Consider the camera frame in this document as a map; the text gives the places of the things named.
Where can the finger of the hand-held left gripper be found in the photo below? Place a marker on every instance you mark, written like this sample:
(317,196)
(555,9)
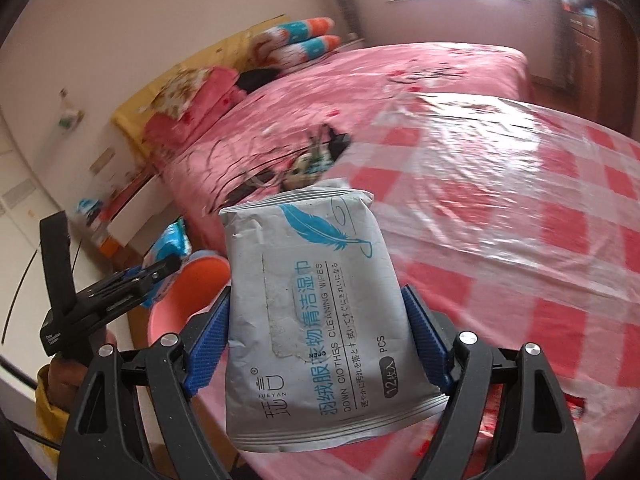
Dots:
(130,280)
(120,307)

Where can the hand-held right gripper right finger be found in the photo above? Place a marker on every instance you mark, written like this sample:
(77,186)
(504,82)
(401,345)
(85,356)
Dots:
(425,330)

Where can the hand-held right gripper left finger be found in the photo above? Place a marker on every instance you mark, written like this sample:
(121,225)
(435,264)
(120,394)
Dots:
(210,340)

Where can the blue cartoon snack bag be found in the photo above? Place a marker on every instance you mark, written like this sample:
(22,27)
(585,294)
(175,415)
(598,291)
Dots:
(170,240)

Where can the white feather print wipes pack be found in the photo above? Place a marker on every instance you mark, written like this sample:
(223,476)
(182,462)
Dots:
(325,320)

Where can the person's left forearm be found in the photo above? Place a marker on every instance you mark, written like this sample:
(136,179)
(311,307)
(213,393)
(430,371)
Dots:
(50,405)

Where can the person's left hand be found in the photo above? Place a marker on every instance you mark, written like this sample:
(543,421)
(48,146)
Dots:
(67,372)

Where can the white bedside table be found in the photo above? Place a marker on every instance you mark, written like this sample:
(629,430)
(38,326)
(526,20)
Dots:
(130,195)

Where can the red white checkered plastic tablecloth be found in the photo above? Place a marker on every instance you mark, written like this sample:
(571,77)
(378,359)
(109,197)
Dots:
(500,220)

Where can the yellow wooden headboard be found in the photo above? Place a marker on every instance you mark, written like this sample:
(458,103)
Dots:
(130,115)

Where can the yellow floral cushion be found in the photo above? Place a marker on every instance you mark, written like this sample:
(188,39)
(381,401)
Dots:
(180,90)

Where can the white power strip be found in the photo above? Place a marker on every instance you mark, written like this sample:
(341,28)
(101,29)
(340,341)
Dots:
(310,167)

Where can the folded pink blankets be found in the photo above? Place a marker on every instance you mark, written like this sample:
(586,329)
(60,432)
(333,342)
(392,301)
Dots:
(220,90)

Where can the black cloth item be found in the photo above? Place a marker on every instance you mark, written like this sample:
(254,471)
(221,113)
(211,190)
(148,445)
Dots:
(255,80)

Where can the pink bed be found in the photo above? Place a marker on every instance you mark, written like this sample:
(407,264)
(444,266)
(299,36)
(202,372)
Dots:
(375,75)

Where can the brown wooden cabinet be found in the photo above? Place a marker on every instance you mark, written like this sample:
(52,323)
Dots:
(610,60)

